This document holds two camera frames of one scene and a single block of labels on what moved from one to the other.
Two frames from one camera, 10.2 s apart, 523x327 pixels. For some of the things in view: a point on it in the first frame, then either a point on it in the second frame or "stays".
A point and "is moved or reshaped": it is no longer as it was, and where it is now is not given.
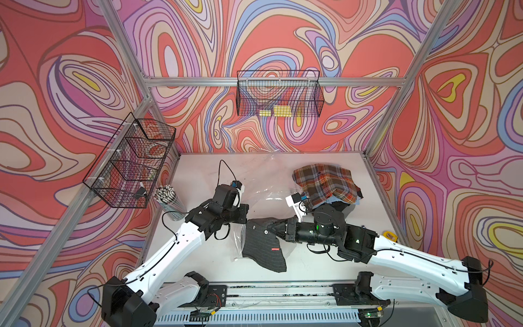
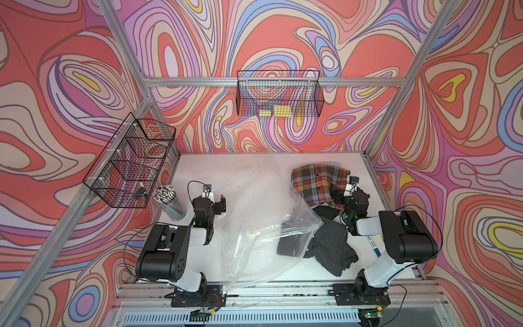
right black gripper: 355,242 to 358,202
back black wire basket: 278,93 stays
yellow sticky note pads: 279,110 stays
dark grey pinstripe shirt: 263,246 is moved or reshaped
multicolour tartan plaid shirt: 321,181 stays
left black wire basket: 125,174 stays
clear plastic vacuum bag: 267,179 is moved or reshaped
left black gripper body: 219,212 to 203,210
